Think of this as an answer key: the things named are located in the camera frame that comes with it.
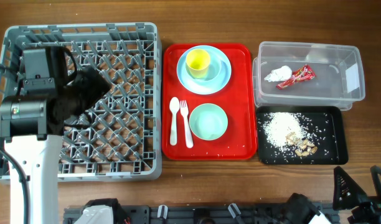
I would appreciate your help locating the yellow plastic cup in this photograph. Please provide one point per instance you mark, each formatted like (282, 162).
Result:
(198, 62)

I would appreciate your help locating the rice and peanut leftovers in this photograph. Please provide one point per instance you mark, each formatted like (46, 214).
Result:
(287, 136)

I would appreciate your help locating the clear plastic bin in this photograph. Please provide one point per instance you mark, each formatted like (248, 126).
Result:
(339, 73)

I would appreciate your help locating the white plastic fork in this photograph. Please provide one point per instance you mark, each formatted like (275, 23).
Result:
(185, 112)

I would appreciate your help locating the white plastic spoon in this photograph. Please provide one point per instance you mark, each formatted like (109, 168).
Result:
(174, 108)

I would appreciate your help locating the light blue round plate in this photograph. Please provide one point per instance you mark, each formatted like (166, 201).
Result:
(188, 84)

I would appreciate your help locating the red snack wrapper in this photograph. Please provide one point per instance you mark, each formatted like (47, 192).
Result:
(302, 74)

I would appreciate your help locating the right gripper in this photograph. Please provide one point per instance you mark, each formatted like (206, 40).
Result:
(356, 195)

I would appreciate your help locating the red plastic serving tray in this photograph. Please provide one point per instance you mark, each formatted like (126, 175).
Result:
(236, 99)

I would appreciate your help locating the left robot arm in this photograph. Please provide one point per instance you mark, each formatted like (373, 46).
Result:
(32, 125)

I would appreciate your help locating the black plastic tray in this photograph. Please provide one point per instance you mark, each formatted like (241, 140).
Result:
(336, 144)

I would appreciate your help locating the mint green bowl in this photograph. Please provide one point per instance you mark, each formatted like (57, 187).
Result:
(208, 121)

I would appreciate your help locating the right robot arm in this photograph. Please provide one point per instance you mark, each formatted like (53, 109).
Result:
(299, 209)

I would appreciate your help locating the grey plastic dishwasher rack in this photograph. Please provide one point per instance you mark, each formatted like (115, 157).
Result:
(119, 138)

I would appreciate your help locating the white tissue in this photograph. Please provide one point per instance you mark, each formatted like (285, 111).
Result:
(279, 75)

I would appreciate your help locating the light blue bowl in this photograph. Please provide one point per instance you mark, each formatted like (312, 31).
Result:
(213, 72)

